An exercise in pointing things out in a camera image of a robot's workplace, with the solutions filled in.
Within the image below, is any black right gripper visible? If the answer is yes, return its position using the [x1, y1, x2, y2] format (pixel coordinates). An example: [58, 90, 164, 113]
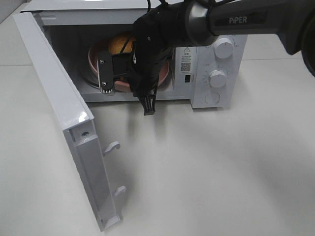
[129, 38, 172, 116]

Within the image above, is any pink round plate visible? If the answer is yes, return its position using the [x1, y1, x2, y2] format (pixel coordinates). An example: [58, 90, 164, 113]
[85, 39, 170, 92]

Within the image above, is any burger with sesame-free bun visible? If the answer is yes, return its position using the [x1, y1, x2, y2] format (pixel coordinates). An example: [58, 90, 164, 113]
[108, 33, 135, 55]

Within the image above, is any round white door button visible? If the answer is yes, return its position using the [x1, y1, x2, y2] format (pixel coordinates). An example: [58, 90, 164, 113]
[205, 92, 220, 105]

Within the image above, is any white microwave door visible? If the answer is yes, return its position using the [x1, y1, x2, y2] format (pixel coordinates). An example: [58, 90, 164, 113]
[13, 12, 126, 232]

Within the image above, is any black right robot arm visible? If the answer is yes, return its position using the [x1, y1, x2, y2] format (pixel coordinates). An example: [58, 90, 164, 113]
[130, 0, 315, 115]

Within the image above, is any glass microwave turntable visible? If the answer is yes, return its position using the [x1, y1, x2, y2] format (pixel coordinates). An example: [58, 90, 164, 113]
[78, 67, 99, 89]

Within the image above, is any white microwave oven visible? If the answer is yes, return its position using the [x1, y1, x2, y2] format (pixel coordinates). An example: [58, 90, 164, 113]
[20, 0, 247, 108]

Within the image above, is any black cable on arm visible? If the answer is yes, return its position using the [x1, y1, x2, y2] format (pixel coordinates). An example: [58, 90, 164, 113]
[145, 0, 173, 15]

